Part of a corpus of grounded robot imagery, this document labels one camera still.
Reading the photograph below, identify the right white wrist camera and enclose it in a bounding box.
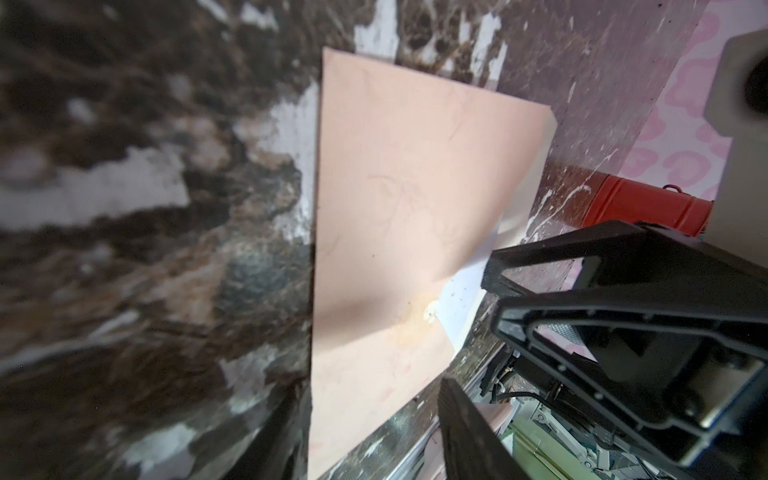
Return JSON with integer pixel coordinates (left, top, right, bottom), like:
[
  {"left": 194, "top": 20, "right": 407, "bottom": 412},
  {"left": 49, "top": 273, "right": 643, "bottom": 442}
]
[{"left": 704, "top": 29, "right": 767, "bottom": 267}]

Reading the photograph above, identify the beige envelope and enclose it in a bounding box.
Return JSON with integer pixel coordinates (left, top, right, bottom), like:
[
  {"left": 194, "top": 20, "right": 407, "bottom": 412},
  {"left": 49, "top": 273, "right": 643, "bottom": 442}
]
[{"left": 307, "top": 48, "right": 557, "bottom": 479}]

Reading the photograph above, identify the red pen holder cup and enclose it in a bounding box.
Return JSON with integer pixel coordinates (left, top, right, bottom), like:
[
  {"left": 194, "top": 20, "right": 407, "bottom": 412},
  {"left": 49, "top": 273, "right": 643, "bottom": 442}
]
[{"left": 581, "top": 175, "right": 714, "bottom": 236}]

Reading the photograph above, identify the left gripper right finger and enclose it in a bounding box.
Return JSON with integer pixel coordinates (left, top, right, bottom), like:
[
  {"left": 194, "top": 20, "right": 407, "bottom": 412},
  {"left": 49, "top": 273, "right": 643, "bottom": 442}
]
[{"left": 438, "top": 377, "right": 530, "bottom": 480}]

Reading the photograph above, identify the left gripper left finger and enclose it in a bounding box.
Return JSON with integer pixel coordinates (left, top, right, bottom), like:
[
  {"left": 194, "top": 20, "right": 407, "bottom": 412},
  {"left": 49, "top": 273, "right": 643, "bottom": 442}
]
[{"left": 223, "top": 378, "right": 312, "bottom": 480}]

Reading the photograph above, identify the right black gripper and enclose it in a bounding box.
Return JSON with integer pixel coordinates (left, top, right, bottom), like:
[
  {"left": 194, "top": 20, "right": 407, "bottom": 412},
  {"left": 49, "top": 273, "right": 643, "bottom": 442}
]
[{"left": 481, "top": 220, "right": 767, "bottom": 479}]

